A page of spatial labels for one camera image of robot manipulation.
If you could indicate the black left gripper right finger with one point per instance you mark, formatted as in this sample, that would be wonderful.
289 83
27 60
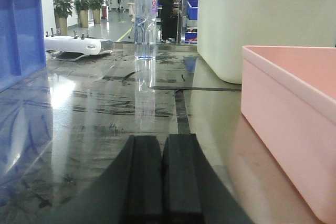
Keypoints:
180 188

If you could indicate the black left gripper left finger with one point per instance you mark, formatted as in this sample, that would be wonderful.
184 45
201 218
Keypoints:
145 188

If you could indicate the pink plastic bin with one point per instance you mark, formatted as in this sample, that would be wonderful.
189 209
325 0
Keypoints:
288 97

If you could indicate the blue bin in background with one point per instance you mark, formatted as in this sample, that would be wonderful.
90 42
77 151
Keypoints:
192 9

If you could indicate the blue bin on table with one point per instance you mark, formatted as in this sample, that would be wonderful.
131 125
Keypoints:
22 40

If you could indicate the white remote controller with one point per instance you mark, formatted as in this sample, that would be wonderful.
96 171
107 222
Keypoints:
72 48

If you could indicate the cream plastic basket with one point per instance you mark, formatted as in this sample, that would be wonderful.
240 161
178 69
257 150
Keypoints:
225 26

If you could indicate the person in black clothes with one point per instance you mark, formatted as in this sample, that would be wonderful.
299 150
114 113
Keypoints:
167 6

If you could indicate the clear water bottle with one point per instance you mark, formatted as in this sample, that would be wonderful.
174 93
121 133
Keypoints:
145 28

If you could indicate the plant in gold pot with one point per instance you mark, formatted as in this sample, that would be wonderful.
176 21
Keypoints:
82 7
96 6
62 10

